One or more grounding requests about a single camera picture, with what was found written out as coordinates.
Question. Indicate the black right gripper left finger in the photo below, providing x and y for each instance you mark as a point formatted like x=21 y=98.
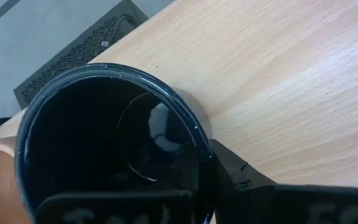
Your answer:
x=117 y=208

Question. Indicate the black perforated computer case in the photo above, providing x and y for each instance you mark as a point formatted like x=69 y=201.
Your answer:
x=82 y=53

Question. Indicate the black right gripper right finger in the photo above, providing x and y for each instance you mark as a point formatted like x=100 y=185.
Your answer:
x=259 y=202

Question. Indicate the dark blue enamel mug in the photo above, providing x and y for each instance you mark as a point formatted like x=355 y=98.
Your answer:
x=89 y=130

